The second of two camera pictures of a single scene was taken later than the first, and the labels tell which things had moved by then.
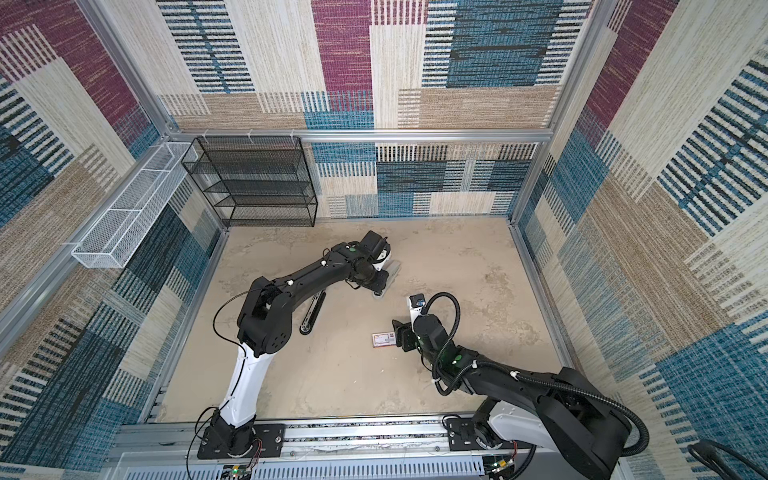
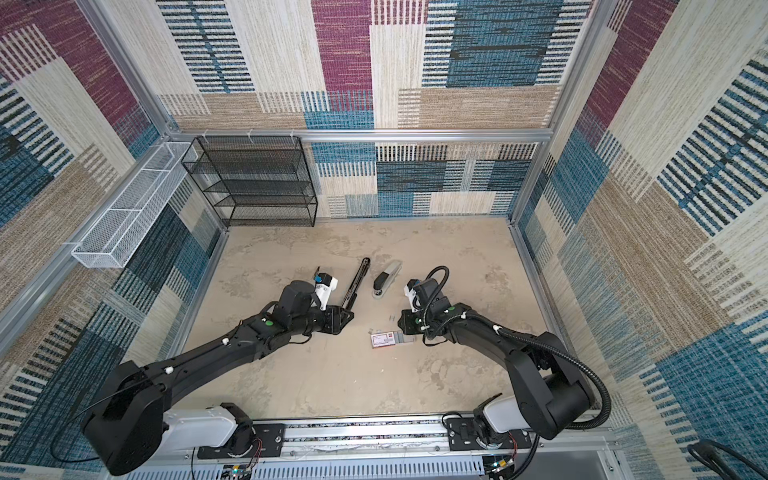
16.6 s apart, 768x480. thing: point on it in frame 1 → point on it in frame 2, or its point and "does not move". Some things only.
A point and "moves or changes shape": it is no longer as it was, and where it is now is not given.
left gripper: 381,283 → 333,316
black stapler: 312,311 moves or changes shape
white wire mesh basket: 111,242 does not move
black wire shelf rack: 255,181 does not move
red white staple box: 384,339 does not move
